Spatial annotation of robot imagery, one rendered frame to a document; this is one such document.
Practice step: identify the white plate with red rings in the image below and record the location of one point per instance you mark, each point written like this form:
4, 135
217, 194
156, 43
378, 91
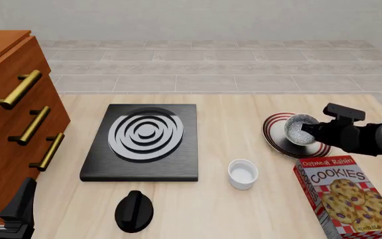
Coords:
275, 135

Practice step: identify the round black stove knob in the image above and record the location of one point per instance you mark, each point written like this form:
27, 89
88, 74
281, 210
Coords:
134, 214

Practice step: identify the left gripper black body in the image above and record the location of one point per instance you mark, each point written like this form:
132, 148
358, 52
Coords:
8, 230

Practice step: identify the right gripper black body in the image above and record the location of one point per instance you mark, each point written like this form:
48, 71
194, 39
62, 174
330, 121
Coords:
333, 134

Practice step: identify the white ramekin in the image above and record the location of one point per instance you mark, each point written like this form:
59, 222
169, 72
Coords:
242, 174

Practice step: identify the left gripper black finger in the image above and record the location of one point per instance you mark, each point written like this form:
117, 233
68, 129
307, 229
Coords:
20, 201

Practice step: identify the black bowl with speckled inside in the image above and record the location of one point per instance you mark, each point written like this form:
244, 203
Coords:
295, 129

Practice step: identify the flat black stove plate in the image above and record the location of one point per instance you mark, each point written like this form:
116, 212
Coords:
104, 159

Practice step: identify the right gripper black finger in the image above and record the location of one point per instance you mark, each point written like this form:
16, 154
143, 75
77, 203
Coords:
310, 129

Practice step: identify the oatmeal raisin cookies box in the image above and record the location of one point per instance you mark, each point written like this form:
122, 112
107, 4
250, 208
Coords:
350, 196

